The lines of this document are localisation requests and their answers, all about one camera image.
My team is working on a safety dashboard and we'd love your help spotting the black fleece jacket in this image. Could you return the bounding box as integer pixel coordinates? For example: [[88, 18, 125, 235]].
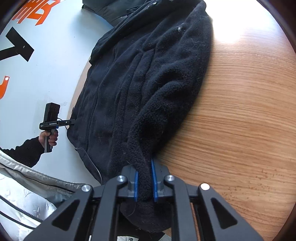
[[67, 1, 212, 232]]

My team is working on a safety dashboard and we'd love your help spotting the left forearm black sleeve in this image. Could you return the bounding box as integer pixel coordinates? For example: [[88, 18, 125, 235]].
[[1, 137, 44, 168]]

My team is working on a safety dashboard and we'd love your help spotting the person's left hand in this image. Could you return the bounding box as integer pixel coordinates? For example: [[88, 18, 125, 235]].
[[39, 130, 58, 147]]

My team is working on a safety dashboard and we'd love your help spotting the white storage bag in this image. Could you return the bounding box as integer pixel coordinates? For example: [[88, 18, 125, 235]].
[[1, 152, 92, 240]]

